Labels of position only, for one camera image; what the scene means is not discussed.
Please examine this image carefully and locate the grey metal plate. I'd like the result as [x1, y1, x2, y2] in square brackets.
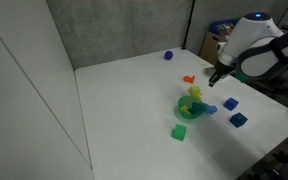
[203, 66, 218, 78]

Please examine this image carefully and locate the teal toy block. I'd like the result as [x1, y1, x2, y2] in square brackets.
[190, 102, 205, 116]

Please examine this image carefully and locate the light blue cube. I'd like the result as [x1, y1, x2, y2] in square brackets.
[202, 103, 218, 115]

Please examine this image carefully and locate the green translucent bowl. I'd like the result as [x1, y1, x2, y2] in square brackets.
[177, 95, 206, 120]

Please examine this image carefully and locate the lime green cube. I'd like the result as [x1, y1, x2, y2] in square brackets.
[188, 85, 204, 101]

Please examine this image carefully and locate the orange toy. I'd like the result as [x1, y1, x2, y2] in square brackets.
[183, 74, 196, 85]

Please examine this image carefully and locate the blue colourful toy package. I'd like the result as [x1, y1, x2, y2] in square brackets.
[208, 19, 240, 37]

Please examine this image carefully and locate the dark teal blue cube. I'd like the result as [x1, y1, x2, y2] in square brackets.
[229, 112, 249, 129]

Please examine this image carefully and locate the brown cardboard box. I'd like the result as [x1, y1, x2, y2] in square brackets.
[199, 31, 228, 66]

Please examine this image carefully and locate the purple ball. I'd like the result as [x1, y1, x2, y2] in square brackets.
[163, 50, 174, 61]

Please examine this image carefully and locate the black tripod pole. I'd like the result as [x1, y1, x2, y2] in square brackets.
[181, 0, 197, 51]

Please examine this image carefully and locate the royal blue cube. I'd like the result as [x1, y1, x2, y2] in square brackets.
[223, 97, 240, 112]

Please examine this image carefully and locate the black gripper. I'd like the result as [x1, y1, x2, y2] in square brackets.
[208, 59, 235, 88]

